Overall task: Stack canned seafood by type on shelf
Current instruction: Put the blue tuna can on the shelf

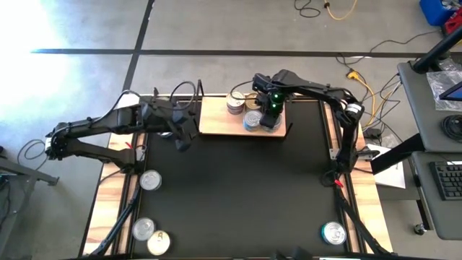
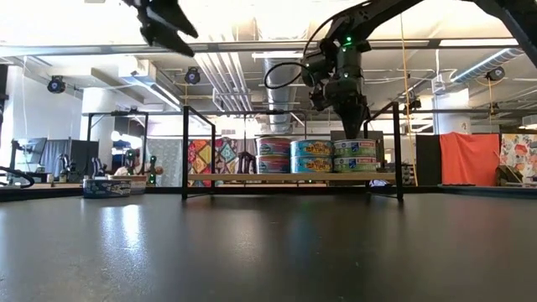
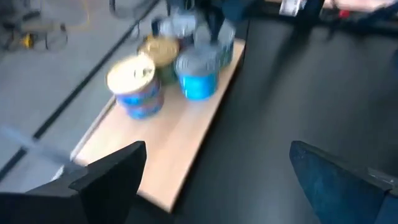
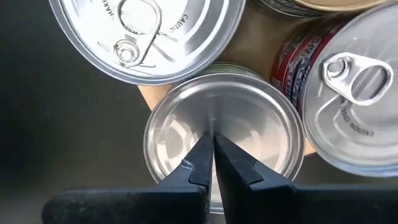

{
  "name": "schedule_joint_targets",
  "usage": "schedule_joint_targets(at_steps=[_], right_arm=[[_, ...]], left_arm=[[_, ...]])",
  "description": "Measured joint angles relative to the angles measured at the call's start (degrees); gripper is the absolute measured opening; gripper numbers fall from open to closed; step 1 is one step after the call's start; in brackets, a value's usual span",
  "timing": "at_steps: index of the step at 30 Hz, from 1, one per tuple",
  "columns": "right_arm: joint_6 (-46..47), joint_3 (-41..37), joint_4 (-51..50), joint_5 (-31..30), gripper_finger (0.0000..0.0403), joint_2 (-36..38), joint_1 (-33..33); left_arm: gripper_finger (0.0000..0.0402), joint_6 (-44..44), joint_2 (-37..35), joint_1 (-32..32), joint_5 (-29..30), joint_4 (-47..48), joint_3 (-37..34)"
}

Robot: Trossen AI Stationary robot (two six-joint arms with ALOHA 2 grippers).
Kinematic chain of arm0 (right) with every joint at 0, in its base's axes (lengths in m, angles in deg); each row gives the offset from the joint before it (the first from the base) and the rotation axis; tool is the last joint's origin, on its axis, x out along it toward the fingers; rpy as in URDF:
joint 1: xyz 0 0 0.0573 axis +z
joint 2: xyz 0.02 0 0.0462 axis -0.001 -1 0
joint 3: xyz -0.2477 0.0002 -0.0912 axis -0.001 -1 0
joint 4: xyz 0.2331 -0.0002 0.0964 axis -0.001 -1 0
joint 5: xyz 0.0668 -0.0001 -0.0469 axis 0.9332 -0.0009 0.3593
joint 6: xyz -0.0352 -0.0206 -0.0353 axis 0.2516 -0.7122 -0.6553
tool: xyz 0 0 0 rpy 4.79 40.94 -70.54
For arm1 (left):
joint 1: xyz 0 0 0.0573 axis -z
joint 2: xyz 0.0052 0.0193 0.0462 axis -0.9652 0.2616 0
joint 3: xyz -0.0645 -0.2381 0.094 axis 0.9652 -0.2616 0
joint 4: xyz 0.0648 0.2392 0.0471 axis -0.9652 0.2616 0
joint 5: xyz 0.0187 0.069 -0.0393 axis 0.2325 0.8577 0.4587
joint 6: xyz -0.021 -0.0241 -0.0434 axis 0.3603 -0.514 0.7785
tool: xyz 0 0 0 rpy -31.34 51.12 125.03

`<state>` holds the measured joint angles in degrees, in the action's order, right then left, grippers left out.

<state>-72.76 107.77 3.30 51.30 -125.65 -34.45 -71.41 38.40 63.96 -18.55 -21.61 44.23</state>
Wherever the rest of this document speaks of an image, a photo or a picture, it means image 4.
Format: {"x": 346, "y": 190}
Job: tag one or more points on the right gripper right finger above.
{"x": 295, "y": 205}

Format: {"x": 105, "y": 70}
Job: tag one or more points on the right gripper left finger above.
{"x": 140, "y": 205}

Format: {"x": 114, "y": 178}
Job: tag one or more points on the silver tin can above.
{"x": 248, "y": 124}
{"x": 186, "y": 46}

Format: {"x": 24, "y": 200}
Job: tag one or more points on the silver can red label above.
{"x": 357, "y": 130}

